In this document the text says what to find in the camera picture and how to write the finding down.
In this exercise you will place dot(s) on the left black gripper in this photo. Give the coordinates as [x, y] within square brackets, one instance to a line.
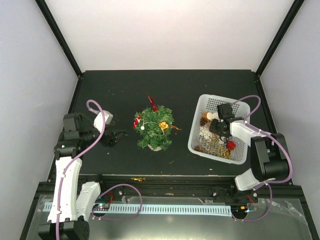
[111, 140]

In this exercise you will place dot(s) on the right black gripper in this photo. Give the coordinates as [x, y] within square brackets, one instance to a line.
[212, 128]

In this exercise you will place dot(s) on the red bell ornament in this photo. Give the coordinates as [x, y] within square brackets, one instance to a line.
[137, 120]

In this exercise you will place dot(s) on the white bulb string lights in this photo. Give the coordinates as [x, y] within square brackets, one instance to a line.
[150, 128]

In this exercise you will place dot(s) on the white plastic basket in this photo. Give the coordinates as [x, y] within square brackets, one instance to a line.
[209, 103]

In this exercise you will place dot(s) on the small green christmas tree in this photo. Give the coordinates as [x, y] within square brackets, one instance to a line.
[155, 143]

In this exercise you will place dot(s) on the red star tree topper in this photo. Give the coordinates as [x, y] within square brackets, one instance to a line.
[154, 106]

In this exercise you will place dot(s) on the small gold bell ornament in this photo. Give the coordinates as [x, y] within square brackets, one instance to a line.
[138, 179]

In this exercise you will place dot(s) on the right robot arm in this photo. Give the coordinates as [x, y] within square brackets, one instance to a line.
[269, 158]

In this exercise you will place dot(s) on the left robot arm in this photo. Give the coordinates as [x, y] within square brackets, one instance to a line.
[70, 210]

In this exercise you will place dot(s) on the gold merry christmas sign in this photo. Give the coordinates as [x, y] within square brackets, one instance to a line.
[215, 148]

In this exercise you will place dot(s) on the red gift box ornament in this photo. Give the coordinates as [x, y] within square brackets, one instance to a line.
[230, 145]

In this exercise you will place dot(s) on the wooden snowman ornament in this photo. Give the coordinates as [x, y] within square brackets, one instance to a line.
[209, 116]

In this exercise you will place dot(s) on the white snowflake ornament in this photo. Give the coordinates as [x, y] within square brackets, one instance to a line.
[205, 133]

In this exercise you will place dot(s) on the pine cone ornament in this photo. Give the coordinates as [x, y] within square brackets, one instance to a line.
[203, 121]

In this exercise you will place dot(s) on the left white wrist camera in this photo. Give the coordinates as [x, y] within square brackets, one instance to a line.
[99, 121]

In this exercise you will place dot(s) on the light blue cable duct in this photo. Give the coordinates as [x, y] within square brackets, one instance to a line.
[103, 211]

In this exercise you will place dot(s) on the right black frame post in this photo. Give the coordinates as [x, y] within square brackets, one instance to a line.
[281, 32]

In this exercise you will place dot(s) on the black frame post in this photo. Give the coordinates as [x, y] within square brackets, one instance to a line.
[46, 12]
[281, 32]

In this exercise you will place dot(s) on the left black frame post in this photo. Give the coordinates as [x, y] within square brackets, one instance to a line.
[46, 12]

